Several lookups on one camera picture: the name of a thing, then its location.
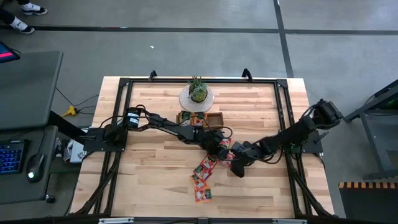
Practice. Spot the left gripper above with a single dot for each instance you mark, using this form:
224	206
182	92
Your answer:
210	141

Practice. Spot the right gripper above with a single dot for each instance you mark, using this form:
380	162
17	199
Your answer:
245	152

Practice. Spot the orange peach tea packet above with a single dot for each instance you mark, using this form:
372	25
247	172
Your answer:
203	196
198	185
199	118

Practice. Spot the cream tea packet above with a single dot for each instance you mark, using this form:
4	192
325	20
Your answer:
186	116

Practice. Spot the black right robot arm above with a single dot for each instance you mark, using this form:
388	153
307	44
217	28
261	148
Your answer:
289	135

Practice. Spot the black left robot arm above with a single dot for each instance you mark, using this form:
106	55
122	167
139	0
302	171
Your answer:
168	127

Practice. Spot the wooden three-compartment box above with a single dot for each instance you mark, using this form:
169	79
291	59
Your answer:
214	119

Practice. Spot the dark metal stand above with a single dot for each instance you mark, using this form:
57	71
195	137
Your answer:
377	148

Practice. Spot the white patterned box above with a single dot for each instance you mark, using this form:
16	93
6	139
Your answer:
76	154

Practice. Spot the black crate striped edge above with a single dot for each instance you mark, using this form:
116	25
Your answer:
370	205

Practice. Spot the yellow power plug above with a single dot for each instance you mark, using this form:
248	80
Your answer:
71	111

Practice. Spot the black round knob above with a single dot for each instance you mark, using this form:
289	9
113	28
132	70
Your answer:
50	199

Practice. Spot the black computer mouse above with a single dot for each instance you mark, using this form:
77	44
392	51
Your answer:
35	168

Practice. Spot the grey desk top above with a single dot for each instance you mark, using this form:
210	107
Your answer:
28	90

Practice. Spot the dark keyboard tray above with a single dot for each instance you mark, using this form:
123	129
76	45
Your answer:
18	189

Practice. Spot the backlit computer keyboard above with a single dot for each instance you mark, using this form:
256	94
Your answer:
11	157

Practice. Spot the black computer monitor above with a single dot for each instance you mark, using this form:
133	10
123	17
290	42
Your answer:
6	53

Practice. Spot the white sneakers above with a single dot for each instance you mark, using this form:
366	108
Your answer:
29	8

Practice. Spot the black aluminium table frame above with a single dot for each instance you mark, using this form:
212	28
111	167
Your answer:
202	80

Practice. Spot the silver metal bracket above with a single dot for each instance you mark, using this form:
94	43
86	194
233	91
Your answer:
115	220
289	221

